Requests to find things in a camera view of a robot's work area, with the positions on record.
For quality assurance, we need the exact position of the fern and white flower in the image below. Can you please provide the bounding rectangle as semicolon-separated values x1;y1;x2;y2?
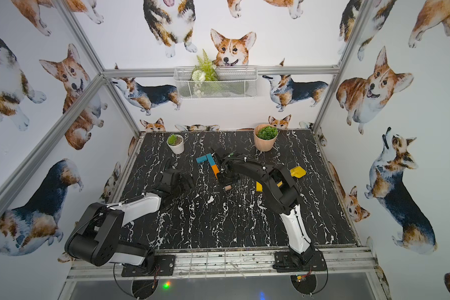
191;50;219;95

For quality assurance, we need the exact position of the teal short block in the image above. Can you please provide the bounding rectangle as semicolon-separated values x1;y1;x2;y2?
196;156;208;164

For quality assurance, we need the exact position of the beige plant pot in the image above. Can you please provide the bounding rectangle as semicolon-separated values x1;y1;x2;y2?
254;124;278;152

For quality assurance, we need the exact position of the aluminium frame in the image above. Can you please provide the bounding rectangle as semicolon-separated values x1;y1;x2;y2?
0;0;395;300

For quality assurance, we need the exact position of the teal long block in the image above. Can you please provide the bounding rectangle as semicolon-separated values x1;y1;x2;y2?
206;154;216;166

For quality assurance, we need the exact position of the small green plant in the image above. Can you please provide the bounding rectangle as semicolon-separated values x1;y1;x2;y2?
167;134;180;146

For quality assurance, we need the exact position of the white wire basket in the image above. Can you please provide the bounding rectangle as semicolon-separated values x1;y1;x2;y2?
174;66;258;100

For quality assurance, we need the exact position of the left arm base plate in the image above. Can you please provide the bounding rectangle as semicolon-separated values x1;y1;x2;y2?
121;255;176;278

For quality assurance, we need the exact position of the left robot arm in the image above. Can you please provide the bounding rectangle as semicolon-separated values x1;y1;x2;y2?
64;168;195;273

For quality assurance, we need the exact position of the green succulent plant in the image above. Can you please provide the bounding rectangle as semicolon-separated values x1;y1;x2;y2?
256;126;278;141

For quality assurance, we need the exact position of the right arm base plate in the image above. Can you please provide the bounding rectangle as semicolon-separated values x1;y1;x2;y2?
272;251;328;273

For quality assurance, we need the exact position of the orange block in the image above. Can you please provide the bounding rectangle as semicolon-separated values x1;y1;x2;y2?
211;165;220;177

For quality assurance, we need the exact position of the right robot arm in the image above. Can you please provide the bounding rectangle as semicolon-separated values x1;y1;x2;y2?
214;147;315;270

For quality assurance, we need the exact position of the small white plant pot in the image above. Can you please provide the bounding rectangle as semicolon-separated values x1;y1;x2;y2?
167;134;185;155

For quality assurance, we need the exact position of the yellow toy shovel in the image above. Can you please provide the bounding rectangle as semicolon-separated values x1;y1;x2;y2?
277;166;306;187

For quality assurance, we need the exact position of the yellow block right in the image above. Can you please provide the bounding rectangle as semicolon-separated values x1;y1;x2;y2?
256;182;263;193

